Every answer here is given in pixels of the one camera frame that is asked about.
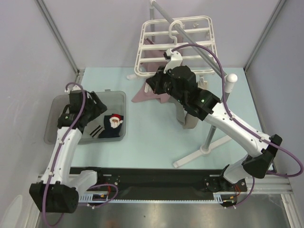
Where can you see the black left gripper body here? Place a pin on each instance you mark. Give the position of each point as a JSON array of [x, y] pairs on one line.
[[93, 110]]

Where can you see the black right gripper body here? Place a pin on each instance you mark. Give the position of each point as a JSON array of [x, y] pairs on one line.
[[156, 82]]

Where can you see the grey striped sock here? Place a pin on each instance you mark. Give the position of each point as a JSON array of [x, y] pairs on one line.
[[180, 113], [94, 128]]

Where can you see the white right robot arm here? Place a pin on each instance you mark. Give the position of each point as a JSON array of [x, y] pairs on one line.
[[261, 150]]

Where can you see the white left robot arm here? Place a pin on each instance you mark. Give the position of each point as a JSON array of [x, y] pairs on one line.
[[55, 192]]

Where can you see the white clip drying hanger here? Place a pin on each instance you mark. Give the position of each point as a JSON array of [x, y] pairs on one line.
[[158, 35]]

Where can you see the navy santa sock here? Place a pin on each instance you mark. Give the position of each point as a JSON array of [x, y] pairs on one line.
[[112, 126]]

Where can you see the pink tank top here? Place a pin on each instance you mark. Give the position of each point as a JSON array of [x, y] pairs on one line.
[[151, 89]]

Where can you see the beige sock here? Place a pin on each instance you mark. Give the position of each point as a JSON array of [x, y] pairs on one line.
[[190, 122]]

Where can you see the grey metal clothes stand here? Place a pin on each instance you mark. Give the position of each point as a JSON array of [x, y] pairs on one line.
[[192, 51]]

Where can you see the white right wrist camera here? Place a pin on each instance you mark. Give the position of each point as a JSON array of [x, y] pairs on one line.
[[174, 59]]

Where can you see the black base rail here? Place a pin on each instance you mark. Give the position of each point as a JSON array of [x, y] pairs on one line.
[[163, 184]]

